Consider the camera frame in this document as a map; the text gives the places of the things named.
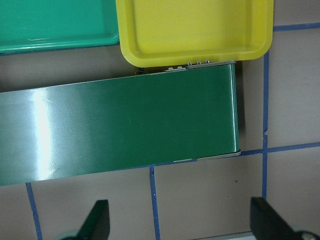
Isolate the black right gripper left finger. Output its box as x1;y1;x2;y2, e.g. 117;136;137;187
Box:
76;199;111;240

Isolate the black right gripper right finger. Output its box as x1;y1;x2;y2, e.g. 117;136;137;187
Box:
250;196;320;240

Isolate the green conveyor belt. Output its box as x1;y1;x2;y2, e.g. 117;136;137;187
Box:
0;63;240;186

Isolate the yellow plastic tray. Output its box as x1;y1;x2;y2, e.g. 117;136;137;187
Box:
116;0;274;68

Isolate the green plastic tray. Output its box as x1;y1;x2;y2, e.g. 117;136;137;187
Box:
0;0;119;54

